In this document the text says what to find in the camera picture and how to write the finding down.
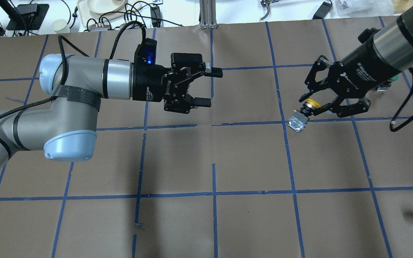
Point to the green push button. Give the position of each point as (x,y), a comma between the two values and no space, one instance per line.
(383,87)

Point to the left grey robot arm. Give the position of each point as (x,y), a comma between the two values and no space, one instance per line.
(66,130)

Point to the white paper cup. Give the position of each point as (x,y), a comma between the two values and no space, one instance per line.
(60,26)

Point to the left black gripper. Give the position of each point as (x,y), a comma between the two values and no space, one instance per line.
(150,86)

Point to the yellow push button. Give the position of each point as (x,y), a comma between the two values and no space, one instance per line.
(301,117)

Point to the black power adapter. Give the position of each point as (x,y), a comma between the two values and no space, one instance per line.
(323,10)

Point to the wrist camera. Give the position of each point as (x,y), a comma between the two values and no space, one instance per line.
(367,34)
(146,52)

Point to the aluminium frame post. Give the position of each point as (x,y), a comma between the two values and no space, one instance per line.
(208,14)

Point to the white plate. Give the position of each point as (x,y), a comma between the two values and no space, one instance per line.
(104,6)

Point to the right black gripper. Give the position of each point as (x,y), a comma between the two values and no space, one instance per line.
(357,70)

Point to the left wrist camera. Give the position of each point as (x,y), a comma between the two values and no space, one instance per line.
(146,52)

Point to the black stand base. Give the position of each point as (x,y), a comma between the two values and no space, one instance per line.
(32,16)

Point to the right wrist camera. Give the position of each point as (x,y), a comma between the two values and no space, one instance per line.
(367,34)

